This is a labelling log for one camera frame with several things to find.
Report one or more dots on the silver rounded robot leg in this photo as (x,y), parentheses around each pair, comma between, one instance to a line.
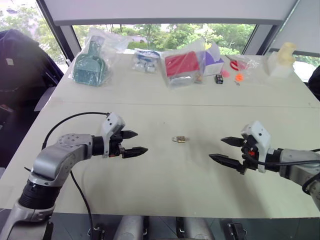
(197,230)
(130,228)

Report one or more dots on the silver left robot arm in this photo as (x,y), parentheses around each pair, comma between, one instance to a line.
(53,160)

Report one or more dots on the small brown object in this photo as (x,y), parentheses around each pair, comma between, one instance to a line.
(199,79)

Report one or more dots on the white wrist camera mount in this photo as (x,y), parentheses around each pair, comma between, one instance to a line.
(111,124)
(262,140)

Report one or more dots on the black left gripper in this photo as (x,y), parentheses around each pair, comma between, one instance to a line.
(115,147)

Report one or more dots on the small grey metal piece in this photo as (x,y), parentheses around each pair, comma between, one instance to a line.
(237,82)

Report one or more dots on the dark office chair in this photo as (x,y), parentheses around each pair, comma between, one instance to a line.
(22,75)

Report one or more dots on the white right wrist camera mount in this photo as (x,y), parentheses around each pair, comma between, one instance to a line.
(262,140)

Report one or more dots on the teal dustpan in plastic bag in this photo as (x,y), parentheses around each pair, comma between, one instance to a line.
(88,67)

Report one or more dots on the bagged red orange small parts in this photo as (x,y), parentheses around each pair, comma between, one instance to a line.
(237,63)

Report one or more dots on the small brass padlock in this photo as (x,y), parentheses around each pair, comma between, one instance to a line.
(180,139)

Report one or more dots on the person in dark clothing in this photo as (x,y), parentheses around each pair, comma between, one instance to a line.
(315,82)

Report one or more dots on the pink round disc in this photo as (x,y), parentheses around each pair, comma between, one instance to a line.
(225,73)

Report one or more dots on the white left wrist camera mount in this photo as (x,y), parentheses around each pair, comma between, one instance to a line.
(111,124)

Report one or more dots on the white and purple carton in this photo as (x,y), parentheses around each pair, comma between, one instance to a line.
(212,63)

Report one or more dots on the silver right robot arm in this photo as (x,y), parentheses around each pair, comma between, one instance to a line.
(295,162)

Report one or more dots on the black clamp under table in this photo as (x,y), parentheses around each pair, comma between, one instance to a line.
(235,230)
(96,231)

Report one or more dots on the red box in plastic bag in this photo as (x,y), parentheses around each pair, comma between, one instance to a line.
(181,65)

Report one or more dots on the small black box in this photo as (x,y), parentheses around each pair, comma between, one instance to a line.
(219,79)

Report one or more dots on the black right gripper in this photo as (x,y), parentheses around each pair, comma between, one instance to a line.
(248,160)

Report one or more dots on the clear bag of white parts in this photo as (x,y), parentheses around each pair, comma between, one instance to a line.
(146,62)

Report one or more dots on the small orange plastic piece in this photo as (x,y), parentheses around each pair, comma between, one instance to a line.
(239,77)

